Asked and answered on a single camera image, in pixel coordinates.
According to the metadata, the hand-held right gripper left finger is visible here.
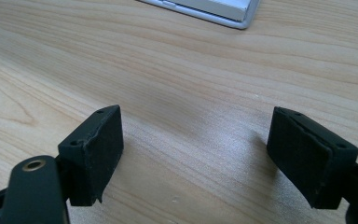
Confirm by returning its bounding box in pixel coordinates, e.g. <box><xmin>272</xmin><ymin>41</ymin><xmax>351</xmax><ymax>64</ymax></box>
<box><xmin>57</xmin><ymin>104</ymin><xmax>125</xmax><ymax>207</ymax></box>

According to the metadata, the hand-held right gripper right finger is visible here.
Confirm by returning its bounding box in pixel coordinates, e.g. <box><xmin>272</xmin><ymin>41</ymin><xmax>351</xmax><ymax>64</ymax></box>
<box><xmin>266</xmin><ymin>105</ymin><xmax>358</xmax><ymax>210</ymax></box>

